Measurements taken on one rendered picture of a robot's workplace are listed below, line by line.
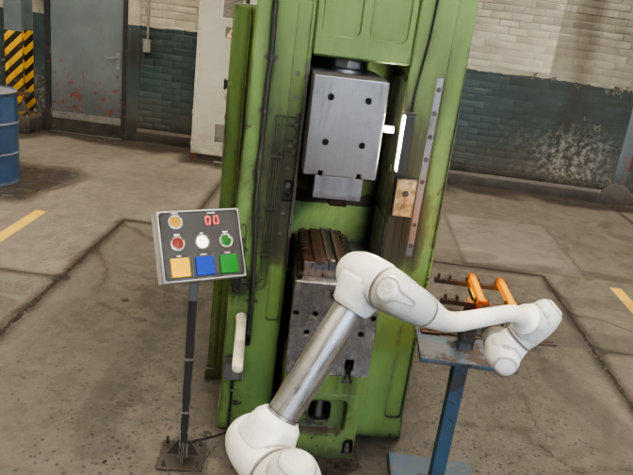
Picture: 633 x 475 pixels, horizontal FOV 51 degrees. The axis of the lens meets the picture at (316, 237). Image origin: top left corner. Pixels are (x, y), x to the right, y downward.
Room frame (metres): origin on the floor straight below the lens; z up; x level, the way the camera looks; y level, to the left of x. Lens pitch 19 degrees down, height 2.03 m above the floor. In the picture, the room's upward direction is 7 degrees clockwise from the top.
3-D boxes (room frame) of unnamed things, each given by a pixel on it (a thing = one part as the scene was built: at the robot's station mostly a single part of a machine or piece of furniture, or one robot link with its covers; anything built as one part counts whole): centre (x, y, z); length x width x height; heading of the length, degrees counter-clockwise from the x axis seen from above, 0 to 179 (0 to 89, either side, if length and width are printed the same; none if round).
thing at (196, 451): (2.51, 0.49, 0.05); 0.22 x 0.22 x 0.09; 6
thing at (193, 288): (2.51, 0.48, 0.54); 0.04 x 0.04 x 1.08; 6
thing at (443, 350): (2.51, -0.68, 0.74); 0.40 x 0.30 x 0.02; 89
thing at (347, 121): (2.86, -0.08, 1.56); 0.42 x 0.39 x 0.40; 6
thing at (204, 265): (2.40, 0.42, 1.01); 0.07 x 0.05 x 0.07; 121
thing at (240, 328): (2.52, 0.27, 0.62); 0.44 x 0.05 x 0.05; 6
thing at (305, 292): (2.88, -0.09, 0.69); 0.56 x 0.38 x 0.45; 6
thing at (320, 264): (2.86, -0.04, 0.96); 0.42 x 0.20 x 0.09; 6
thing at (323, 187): (2.86, -0.04, 1.32); 0.42 x 0.20 x 0.10; 6
